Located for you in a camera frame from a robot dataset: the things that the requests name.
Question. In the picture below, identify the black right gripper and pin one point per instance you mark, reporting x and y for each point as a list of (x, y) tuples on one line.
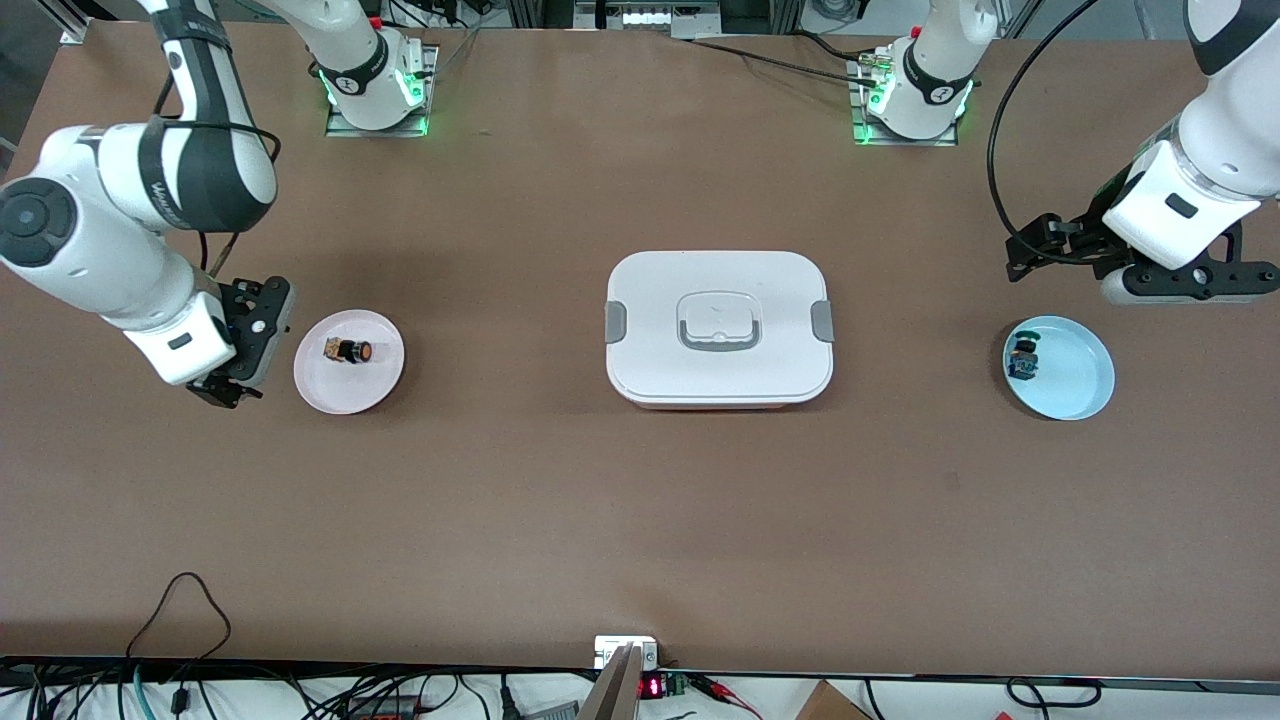
[(232, 318)]

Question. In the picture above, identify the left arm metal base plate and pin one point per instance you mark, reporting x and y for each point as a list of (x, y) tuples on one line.
[(900, 141)]

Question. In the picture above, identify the light blue plate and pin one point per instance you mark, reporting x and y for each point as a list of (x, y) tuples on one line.
[(1075, 375)]

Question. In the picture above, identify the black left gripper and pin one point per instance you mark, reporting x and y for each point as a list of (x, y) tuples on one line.
[(1087, 240)]

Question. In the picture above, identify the small blue black part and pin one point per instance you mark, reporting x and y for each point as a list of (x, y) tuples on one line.
[(1022, 362)]

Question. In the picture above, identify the orange push button switch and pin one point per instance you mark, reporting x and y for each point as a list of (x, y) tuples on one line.
[(350, 352)]

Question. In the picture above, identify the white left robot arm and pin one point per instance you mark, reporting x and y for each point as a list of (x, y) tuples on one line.
[(1230, 150)]

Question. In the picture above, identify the red clip lead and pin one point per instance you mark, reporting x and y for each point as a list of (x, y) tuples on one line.
[(715, 687)]

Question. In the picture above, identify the brown cardboard piece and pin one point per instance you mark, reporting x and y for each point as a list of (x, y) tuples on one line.
[(828, 705)]

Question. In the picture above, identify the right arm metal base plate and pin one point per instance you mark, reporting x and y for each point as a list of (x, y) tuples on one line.
[(428, 60)]

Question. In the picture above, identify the white lidded lunch box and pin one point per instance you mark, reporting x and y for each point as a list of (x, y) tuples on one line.
[(720, 380)]

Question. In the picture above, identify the red digit display module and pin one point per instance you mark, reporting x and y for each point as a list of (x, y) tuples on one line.
[(652, 687)]

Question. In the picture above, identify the pink plate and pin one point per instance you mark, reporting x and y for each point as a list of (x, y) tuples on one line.
[(350, 395)]

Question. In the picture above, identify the silver labelled equipment box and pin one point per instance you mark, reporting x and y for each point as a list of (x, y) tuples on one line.
[(650, 15)]

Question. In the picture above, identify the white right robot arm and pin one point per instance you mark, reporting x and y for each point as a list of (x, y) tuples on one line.
[(90, 240)]

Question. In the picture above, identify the wooden slat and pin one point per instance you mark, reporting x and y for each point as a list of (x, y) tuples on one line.
[(615, 695)]

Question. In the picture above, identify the small white box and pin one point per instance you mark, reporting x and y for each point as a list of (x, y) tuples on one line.
[(610, 650)]

